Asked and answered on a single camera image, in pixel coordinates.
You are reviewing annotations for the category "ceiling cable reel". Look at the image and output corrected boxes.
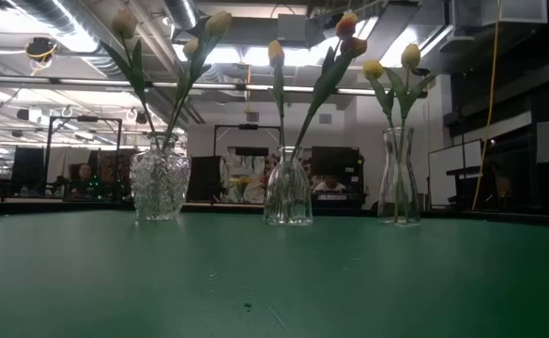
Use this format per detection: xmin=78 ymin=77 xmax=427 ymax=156
xmin=23 ymin=36 xmax=58 ymax=76

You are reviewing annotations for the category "white artificial tulip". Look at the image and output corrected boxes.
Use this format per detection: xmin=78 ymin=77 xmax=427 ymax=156
xmin=163 ymin=10 xmax=233 ymax=146
xmin=163 ymin=38 xmax=201 ymax=146
xmin=99 ymin=8 xmax=162 ymax=151

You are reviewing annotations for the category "yellow cable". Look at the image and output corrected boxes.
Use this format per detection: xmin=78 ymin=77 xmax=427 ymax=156
xmin=472 ymin=0 xmax=503 ymax=210

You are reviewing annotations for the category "black monitor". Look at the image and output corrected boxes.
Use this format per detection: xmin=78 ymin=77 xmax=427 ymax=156
xmin=187 ymin=155 xmax=222 ymax=203
xmin=310 ymin=146 xmax=365 ymax=196
xmin=9 ymin=146 xmax=46 ymax=196

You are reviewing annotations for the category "orange yellow artificial tulip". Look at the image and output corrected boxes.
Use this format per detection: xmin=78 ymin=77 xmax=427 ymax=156
xmin=267 ymin=39 xmax=289 ymax=217
xmin=295 ymin=37 xmax=368 ymax=156
xmin=295 ymin=12 xmax=358 ymax=156

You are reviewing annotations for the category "cut crystal glass vase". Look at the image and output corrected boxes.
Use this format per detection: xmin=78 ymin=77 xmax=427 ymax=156
xmin=130 ymin=131 xmax=191 ymax=222

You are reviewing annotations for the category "grey ceiling box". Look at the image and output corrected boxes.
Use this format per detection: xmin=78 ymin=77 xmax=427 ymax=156
xmin=276 ymin=13 xmax=313 ymax=48

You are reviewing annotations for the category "silver ceiling duct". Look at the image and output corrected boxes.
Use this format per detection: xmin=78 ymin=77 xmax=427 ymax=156
xmin=160 ymin=0 xmax=200 ymax=30

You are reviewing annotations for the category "tall slim glass vase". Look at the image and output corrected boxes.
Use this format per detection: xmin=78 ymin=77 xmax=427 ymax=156
xmin=377 ymin=126 xmax=421 ymax=227

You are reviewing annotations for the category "small ribbed glass vase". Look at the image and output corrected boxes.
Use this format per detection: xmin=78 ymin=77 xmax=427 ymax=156
xmin=263 ymin=146 xmax=313 ymax=226

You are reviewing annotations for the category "whiteboard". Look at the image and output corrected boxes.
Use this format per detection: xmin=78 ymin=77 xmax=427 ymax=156
xmin=427 ymin=139 xmax=485 ymax=207

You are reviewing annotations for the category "green table mat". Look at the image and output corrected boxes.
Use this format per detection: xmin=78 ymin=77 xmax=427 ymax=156
xmin=0 ymin=208 xmax=549 ymax=338

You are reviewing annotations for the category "black rig frame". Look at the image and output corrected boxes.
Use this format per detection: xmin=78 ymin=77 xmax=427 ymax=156
xmin=44 ymin=115 xmax=124 ymax=198
xmin=213 ymin=123 xmax=283 ymax=159

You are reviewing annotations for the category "long ceiling light strip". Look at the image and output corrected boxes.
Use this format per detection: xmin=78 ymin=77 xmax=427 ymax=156
xmin=0 ymin=73 xmax=429 ymax=99

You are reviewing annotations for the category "person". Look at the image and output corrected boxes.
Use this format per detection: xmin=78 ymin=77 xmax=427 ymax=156
xmin=312 ymin=174 xmax=349 ymax=194
xmin=69 ymin=162 xmax=100 ymax=199

